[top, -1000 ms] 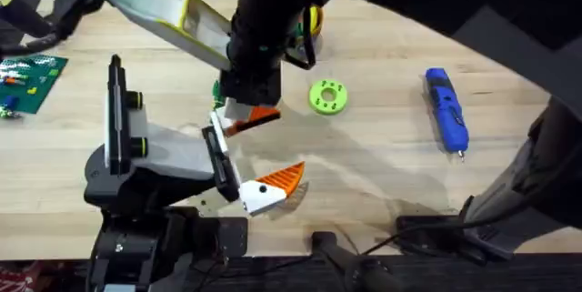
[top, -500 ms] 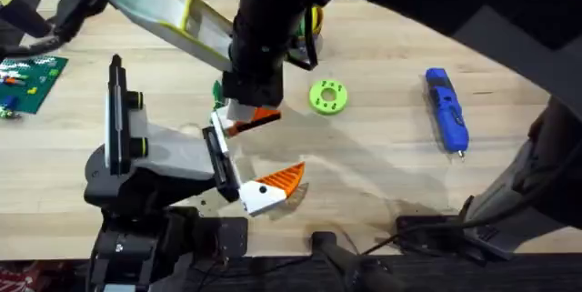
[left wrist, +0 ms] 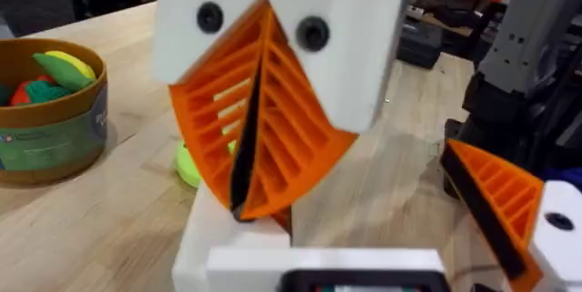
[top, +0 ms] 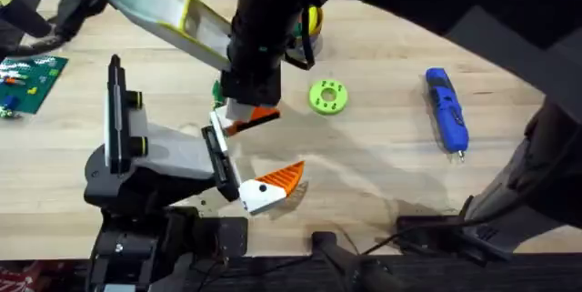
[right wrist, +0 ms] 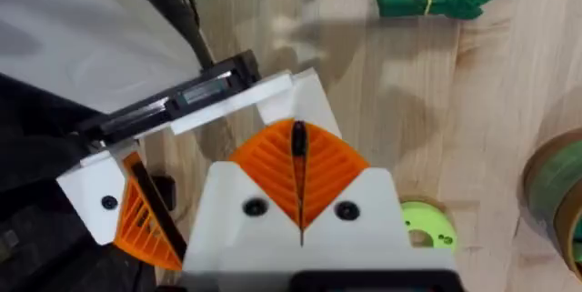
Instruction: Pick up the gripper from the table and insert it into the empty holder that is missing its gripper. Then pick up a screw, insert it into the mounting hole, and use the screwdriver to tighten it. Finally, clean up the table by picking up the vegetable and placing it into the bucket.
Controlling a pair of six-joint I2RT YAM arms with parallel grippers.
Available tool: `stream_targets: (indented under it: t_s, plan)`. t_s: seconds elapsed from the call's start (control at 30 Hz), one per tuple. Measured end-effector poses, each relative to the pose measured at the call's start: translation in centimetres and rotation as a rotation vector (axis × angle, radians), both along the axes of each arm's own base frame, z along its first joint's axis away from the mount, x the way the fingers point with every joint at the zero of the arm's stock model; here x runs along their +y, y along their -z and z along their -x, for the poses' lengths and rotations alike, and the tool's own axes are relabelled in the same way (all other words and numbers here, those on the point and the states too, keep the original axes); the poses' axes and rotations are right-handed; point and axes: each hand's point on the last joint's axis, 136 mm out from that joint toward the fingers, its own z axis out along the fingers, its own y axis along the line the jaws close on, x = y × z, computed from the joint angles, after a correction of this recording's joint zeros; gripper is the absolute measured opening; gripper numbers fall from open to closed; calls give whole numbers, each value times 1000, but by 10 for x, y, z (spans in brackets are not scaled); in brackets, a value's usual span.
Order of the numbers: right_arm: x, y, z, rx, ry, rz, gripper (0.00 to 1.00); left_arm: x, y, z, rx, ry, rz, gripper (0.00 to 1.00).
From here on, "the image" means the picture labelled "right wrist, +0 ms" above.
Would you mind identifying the brown tub with toys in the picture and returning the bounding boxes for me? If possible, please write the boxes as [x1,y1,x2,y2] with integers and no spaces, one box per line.
[521,128,582,282]

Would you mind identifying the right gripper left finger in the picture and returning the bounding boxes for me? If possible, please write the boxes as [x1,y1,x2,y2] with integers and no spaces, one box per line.
[183,119,303,264]

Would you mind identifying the flat upright wrist plate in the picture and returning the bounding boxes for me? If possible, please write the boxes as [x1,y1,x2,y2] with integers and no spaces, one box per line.
[0,0,203,115]

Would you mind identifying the black cable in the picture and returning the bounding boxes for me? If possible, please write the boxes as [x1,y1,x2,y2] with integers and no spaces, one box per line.
[170,0,216,69]

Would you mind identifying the green disc with holes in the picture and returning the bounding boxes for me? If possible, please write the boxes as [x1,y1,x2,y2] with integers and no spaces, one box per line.
[399,200,458,253]

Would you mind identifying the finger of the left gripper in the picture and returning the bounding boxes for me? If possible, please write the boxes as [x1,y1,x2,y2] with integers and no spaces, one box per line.
[256,67,343,138]

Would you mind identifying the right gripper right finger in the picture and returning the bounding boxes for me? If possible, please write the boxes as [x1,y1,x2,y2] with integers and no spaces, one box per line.
[299,121,417,262]

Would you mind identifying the green asparagus toy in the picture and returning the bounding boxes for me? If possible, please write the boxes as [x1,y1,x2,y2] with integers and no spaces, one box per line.
[374,0,498,22]

